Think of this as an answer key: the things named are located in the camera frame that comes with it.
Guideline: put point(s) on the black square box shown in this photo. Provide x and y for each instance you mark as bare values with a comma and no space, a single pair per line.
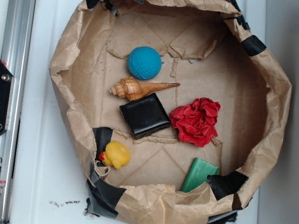
145,116

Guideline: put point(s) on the brown paper bin with tape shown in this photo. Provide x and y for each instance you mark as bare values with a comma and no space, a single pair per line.
207,47

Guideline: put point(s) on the brown spiral seashell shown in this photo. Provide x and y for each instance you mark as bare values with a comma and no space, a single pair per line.
132,89

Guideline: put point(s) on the red crumpled paper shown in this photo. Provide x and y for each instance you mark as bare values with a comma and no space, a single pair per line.
196,122

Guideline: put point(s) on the blue foam ball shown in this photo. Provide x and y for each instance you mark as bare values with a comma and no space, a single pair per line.
144,63

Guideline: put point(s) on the yellow rubber duck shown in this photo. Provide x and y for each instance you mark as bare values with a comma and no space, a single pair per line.
116,154

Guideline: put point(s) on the green flat block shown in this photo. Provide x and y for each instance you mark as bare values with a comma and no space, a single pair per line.
197,175

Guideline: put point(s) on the aluminium extrusion rail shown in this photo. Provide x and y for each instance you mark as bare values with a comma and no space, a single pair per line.
15,54

